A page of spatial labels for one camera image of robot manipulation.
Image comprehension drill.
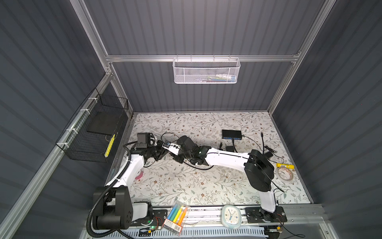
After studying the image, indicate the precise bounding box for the pack of coloured markers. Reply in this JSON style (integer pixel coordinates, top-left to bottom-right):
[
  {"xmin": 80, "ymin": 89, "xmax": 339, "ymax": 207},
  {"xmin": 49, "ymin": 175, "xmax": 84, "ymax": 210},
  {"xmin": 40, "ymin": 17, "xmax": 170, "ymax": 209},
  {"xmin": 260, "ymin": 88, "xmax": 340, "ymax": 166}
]
[{"xmin": 163, "ymin": 200, "xmax": 191, "ymax": 236}]

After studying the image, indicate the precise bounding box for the black ribbed network switch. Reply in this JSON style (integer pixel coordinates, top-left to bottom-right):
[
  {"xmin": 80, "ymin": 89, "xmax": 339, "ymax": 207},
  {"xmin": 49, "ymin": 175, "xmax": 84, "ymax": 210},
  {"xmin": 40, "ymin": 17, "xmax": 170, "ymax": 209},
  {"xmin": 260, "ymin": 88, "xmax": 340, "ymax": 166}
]
[{"xmin": 222, "ymin": 129, "xmax": 242, "ymax": 140}]

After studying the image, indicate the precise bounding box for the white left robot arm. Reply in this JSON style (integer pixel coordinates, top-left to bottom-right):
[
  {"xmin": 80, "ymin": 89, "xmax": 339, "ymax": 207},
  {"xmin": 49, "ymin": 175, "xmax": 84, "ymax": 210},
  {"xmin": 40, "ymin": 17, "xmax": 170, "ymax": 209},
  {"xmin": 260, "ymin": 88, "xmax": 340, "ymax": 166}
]
[{"xmin": 86, "ymin": 140, "xmax": 167, "ymax": 239}]

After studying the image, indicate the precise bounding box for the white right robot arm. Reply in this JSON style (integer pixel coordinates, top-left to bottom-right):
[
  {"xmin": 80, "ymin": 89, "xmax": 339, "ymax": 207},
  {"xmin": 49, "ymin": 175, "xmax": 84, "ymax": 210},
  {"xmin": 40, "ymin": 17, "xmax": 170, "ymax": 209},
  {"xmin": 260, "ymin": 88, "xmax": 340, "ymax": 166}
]
[{"xmin": 167, "ymin": 135, "xmax": 281, "ymax": 222}]

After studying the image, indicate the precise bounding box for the black wire wall basket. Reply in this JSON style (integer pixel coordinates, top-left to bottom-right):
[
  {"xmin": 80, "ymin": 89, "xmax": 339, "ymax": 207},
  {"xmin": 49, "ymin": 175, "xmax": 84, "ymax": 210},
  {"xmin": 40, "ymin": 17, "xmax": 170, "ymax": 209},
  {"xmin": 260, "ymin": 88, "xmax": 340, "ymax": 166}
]
[{"xmin": 56, "ymin": 90, "xmax": 129, "ymax": 163}]

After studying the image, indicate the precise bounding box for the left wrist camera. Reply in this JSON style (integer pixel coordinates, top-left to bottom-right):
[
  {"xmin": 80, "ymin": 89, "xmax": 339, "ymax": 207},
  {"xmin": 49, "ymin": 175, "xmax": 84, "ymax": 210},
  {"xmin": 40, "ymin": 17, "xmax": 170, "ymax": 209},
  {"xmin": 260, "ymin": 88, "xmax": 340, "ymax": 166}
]
[{"xmin": 136, "ymin": 132, "xmax": 156, "ymax": 148}]

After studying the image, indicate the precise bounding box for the clear tape roll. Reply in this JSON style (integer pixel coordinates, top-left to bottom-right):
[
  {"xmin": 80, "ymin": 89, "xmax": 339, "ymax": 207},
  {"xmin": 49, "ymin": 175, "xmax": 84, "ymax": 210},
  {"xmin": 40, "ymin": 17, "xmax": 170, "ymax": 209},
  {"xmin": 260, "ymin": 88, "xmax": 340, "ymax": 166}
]
[{"xmin": 277, "ymin": 167, "xmax": 294, "ymax": 182}]

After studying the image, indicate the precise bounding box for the white wire mesh basket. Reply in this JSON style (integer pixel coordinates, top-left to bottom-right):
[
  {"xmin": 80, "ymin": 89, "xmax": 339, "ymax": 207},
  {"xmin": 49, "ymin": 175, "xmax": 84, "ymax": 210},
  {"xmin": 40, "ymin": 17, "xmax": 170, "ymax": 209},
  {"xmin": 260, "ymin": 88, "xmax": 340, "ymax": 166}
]
[{"xmin": 172, "ymin": 57, "xmax": 241, "ymax": 84}]

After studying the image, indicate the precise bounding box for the pink tape roll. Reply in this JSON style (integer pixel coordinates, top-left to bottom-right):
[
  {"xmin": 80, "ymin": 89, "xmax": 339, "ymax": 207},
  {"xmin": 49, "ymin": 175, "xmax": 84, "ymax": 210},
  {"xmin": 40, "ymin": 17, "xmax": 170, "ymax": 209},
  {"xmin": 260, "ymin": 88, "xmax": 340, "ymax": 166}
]
[{"xmin": 135, "ymin": 171, "xmax": 143, "ymax": 180}]

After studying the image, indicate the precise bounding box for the small mint desk clock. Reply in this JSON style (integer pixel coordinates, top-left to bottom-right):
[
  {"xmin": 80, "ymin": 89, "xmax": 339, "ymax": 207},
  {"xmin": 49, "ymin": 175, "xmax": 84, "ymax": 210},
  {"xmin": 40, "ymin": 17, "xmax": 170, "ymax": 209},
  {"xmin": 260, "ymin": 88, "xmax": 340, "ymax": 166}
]
[{"xmin": 221, "ymin": 205, "xmax": 242, "ymax": 230}]

